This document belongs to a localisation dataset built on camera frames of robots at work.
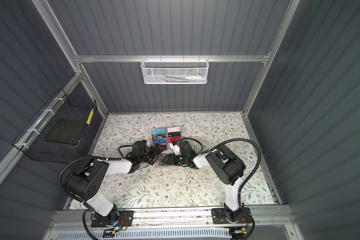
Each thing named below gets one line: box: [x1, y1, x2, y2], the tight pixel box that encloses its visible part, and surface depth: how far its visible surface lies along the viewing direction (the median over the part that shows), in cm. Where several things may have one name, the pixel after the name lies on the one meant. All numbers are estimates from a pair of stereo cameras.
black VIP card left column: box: [152, 134, 167, 140], surface depth 98 cm
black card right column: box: [167, 131, 181, 137], surface depth 101 cm
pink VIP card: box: [167, 126, 181, 133], surface depth 101 cm
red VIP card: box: [167, 136, 181, 143], surface depth 101 cm
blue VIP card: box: [153, 138, 168, 144], surface depth 98 cm
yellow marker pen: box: [86, 108, 94, 125], surface depth 84 cm
